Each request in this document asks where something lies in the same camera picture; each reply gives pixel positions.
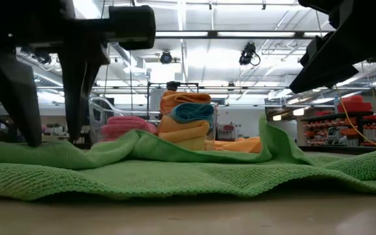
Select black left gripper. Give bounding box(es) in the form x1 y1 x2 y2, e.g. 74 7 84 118
0 0 157 148

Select blue microfiber towel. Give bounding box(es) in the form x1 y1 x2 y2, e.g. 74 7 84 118
168 103 215 127

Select green microfiber towel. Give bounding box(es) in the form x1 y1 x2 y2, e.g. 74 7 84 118
0 114 376 201

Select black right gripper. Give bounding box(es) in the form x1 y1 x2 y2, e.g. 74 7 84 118
289 0 376 95

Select red plastic bin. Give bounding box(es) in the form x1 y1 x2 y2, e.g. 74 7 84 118
337 94 373 114

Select black storage shelf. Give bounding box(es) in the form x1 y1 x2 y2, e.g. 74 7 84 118
300 110 376 147

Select long ceiling light strip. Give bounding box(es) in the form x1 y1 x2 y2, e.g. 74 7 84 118
155 30 331 39

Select yellow hanging cord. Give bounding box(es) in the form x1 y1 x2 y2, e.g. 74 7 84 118
333 85 376 148

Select black ceiling camera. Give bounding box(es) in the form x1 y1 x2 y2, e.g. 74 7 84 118
238 41 261 67

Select round black ceiling fixture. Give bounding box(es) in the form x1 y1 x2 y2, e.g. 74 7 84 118
159 50 174 65

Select clear plastic bin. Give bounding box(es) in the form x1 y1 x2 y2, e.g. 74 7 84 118
88 96 219 151

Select background workbench with items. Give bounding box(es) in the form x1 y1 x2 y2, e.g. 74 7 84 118
41 122 67 137

